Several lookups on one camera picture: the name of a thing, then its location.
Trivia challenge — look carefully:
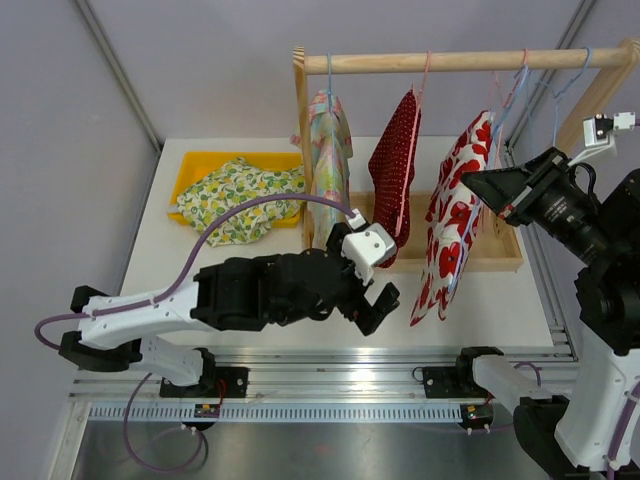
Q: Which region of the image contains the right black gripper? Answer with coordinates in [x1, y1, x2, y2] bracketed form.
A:
[463, 147, 625, 267]

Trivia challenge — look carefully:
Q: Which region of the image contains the red poppy print garment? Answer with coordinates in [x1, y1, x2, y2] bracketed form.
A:
[410, 110, 493, 326]

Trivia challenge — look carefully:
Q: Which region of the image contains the blue wire hanger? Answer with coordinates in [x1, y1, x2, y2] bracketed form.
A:
[318, 54, 353, 207]
[447, 48, 530, 293]
[524, 46, 595, 151]

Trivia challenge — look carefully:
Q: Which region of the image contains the pink wire hanger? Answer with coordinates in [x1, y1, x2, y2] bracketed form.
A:
[487, 48, 531, 151]
[395, 50, 432, 236]

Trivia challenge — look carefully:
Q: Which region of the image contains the lemon print skirt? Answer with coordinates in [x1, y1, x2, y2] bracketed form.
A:
[176, 157, 305, 247]

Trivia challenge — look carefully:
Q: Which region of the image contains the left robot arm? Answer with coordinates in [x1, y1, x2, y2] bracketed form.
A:
[58, 223, 400, 398]

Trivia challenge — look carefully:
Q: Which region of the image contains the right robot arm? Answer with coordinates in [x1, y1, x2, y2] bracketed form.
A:
[453, 148, 639, 479]

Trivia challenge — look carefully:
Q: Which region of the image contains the wooden clothes rack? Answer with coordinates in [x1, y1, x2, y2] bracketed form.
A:
[293, 38, 639, 273]

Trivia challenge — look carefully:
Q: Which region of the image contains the red polka dot garment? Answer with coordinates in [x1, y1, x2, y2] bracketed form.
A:
[368, 90, 416, 250]

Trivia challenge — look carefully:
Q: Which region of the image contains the pastel floral garment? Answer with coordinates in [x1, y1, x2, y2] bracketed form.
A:
[307, 89, 353, 249]

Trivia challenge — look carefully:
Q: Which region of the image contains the yellow plastic tray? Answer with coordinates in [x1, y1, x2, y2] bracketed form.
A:
[167, 151, 303, 226]

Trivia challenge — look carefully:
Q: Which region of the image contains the aluminium rail frame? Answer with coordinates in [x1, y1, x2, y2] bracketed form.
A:
[49, 219, 581, 480]

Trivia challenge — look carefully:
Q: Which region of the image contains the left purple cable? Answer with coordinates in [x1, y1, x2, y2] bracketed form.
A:
[33, 193, 359, 354]

